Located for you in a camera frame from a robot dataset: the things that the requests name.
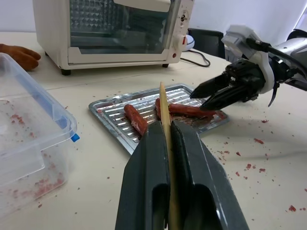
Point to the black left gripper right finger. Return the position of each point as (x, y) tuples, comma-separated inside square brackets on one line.
[(204, 172)]

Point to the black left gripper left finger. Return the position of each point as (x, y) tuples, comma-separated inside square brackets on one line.
[(141, 167)]

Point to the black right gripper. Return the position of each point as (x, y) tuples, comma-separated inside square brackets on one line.
[(247, 76)]

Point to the long torn red sausage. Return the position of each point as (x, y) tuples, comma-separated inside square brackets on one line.
[(187, 110)]

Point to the wooden skewer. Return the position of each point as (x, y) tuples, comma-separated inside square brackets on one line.
[(166, 115)]

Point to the short red sausage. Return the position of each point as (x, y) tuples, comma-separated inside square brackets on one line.
[(135, 118)]

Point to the ribbed metal baking tray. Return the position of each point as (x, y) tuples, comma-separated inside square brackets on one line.
[(115, 115)]

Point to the black flat panel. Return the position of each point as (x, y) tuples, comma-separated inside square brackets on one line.
[(206, 42)]

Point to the white object with blue stripe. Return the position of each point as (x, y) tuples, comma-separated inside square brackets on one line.
[(190, 42)]

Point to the clear plastic container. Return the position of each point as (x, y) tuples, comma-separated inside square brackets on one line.
[(26, 134)]

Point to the white toaster oven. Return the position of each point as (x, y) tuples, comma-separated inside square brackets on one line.
[(108, 31)]

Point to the orange glove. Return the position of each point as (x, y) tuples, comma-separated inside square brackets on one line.
[(22, 55)]

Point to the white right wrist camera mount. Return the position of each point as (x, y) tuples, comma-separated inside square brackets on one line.
[(249, 40)]

